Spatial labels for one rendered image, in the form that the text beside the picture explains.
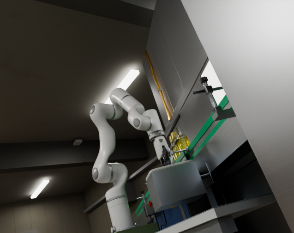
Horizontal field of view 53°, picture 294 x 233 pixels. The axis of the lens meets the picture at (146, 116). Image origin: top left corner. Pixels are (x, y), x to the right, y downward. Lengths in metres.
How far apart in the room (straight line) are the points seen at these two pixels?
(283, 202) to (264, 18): 0.41
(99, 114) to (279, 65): 1.33
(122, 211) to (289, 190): 1.17
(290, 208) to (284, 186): 0.05
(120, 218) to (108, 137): 0.48
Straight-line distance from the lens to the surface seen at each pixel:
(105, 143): 1.84
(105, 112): 1.87
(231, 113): 1.06
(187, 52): 1.94
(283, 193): 0.76
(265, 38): 0.70
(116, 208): 1.76
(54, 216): 9.07
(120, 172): 1.85
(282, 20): 0.66
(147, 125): 1.51
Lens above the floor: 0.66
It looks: 24 degrees up
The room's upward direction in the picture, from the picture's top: 19 degrees counter-clockwise
